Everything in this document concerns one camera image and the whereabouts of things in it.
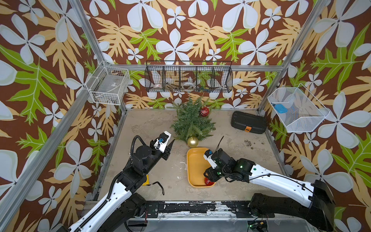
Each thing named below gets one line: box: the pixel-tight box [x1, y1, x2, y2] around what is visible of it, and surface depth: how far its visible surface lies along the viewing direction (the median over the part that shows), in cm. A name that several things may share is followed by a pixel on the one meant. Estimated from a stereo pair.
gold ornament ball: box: [187, 136, 199, 148], surface depth 73 cm
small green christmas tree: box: [167, 96, 216, 143], surface depth 76 cm
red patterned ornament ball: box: [199, 106, 210, 117], surface depth 74 cm
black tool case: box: [230, 111, 268, 134], surface depth 107 cm
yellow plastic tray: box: [186, 146, 216, 189], surface depth 90 cm
